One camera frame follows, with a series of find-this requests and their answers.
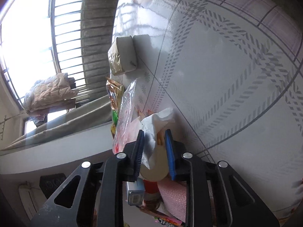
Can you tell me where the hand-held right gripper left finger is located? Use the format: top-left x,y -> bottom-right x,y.
28,130 -> 145,227

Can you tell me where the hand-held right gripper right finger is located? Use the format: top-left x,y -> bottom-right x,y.
164,129 -> 277,227

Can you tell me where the beige round lid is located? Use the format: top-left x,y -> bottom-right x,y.
140,144 -> 169,180

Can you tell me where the white tissue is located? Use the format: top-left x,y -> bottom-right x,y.
140,107 -> 176,171

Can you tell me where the clear plastic bag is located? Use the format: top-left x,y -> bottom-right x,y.
112,79 -> 142,154

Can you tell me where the red plastic container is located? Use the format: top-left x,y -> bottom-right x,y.
143,179 -> 162,204

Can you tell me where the blue white small box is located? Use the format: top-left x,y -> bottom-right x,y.
127,177 -> 145,206

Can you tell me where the pink textured cloth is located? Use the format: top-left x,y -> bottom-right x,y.
159,182 -> 187,223

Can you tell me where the gold snack packet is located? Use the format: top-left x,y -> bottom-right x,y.
105,77 -> 125,102

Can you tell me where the colourful candy packet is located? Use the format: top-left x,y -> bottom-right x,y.
154,216 -> 186,227

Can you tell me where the grey curtain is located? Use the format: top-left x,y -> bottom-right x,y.
0,94 -> 113,151

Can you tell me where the brown foil packet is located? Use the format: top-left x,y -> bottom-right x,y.
108,39 -> 124,76

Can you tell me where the beige tissue pack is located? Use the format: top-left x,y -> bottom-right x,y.
117,36 -> 138,74

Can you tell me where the patterned bed sheet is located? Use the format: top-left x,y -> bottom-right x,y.
114,0 -> 303,220

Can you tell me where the black speaker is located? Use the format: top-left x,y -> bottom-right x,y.
39,173 -> 67,200

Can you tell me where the peach quilted blanket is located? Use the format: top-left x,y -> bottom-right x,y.
22,73 -> 80,111

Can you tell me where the metal window railing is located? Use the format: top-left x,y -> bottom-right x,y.
0,0 -> 114,104

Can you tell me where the white wall appliance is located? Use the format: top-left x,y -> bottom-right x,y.
18,182 -> 40,218

